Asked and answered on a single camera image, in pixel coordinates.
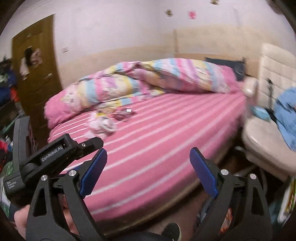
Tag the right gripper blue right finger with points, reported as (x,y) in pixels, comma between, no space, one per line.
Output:
(237,209)

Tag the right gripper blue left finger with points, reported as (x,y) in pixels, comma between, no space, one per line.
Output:
(46,220)

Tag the yellow clear snack bag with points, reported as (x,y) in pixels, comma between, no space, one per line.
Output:
(105,113)

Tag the dark red foil wrapper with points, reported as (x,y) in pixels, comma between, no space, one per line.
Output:
(123,114)

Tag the person's left hand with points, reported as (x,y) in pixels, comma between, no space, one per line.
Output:
(21,217)

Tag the cluttered clothes shelf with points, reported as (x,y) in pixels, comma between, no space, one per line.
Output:
(9,110)

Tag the cream office chair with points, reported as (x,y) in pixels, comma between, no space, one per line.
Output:
(265,145)

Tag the black shoe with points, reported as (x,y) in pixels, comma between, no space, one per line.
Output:
(172,231)

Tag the blue clothing on chair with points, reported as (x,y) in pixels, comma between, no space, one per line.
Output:
(283,114)

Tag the pink striped bed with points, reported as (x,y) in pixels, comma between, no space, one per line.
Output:
(148,156)

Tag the brown wooden door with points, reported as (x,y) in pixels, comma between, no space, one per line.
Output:
(34,62)

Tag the dark blue pillow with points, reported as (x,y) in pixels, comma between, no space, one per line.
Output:
(238,66)

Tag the colourful striped quilt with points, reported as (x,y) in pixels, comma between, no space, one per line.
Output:
(126,83)

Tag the brown bear sticker left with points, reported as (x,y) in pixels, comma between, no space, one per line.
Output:
(169,13)

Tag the pink bear wall sticker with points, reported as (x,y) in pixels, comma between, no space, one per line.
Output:
(192,15)

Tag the brown bear wall sticker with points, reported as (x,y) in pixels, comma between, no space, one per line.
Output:
(214,2)

